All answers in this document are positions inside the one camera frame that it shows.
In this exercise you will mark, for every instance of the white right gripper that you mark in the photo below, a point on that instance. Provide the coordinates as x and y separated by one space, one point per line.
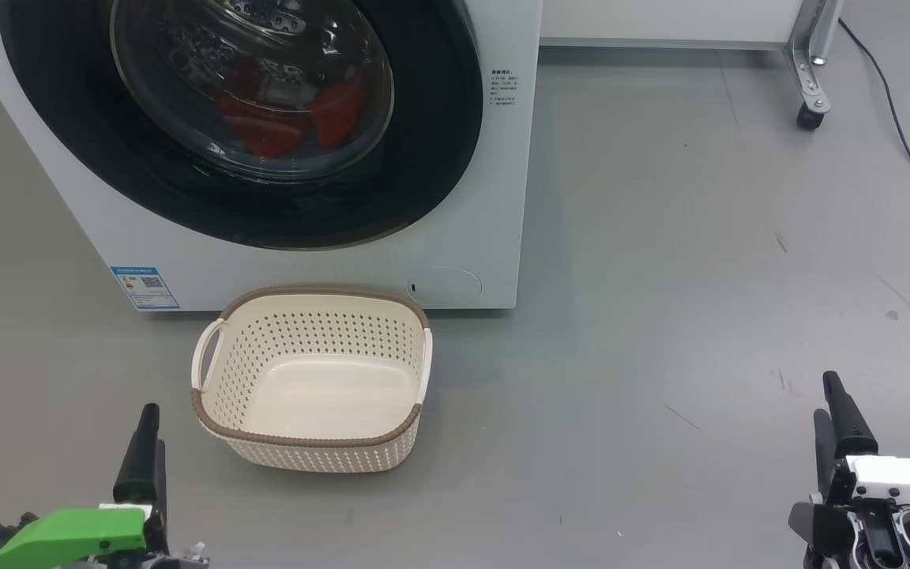
897 478

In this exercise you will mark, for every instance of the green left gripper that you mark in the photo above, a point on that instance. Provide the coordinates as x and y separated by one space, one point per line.
68 537

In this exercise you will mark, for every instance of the red garment white striped cuffs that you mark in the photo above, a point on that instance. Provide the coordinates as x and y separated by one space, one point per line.
265 130

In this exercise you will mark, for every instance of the black round glass washer door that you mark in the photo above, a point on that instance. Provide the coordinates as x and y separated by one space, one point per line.
423 142

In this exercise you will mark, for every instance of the cream perforated laundry basket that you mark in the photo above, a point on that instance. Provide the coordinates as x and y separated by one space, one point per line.
321 395

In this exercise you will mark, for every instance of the white front-load washing machine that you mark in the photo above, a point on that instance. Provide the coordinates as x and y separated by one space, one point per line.
455 197

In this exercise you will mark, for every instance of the blue energy label sticker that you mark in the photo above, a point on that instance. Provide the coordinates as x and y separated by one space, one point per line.
145 288

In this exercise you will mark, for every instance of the round white filter cover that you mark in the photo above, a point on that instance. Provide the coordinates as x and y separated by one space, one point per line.
447 287

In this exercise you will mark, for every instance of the metal leg with black caster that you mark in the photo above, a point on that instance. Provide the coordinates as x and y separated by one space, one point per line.
810 71

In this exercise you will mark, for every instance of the white cabinet panel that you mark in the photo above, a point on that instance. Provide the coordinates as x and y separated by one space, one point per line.
660 20

